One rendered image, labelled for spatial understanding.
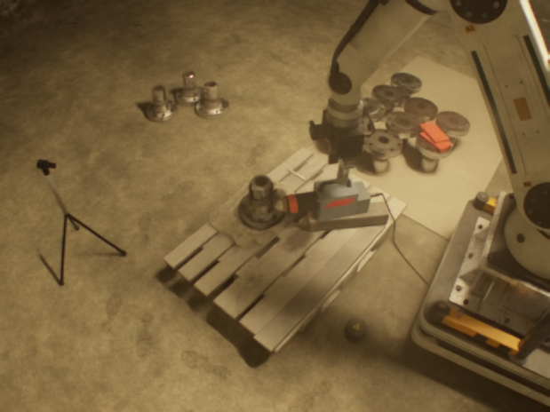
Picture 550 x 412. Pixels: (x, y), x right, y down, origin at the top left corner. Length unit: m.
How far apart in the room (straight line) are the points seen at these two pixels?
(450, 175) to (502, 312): 1.32
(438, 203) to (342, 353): 1.24
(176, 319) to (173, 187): 0.97
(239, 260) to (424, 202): 1.28
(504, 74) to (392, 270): 1.43
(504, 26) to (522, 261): 1.00
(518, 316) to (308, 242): 1.16
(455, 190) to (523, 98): 1.69
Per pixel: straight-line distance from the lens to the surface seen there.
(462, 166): 3.28
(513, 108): 1.48
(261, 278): 2.22
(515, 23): 1.37
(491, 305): 2.14
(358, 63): 1.73
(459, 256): 2.26
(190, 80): 3.57
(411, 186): 2.97
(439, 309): 1.95
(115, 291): 2.49
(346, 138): 1.93
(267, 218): 2.39
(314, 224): 2.35
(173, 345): 2.25
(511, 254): 1.97
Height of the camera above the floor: 2.00
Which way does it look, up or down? 47 degrees down
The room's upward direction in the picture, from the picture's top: straight up
